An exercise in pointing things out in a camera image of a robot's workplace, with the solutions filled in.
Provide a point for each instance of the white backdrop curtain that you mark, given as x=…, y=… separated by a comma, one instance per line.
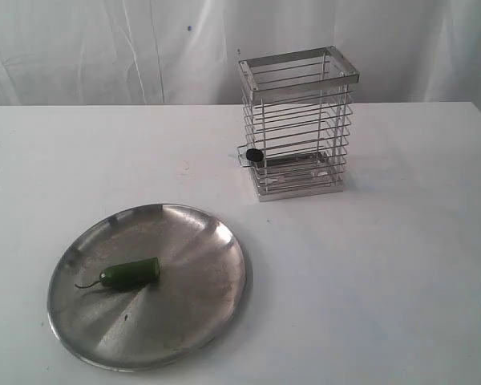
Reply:
x=180, y=52

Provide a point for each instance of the green chili pepper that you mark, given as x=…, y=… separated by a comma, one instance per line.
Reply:
x=128, y=275

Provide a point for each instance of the round stainless steel plate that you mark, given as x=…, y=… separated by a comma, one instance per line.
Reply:
x=202, y=282

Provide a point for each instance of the wire metal utensil holder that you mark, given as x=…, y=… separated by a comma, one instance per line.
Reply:
x=298, y=103

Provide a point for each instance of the black handled knife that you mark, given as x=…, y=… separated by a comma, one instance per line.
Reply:
x=255, y=157

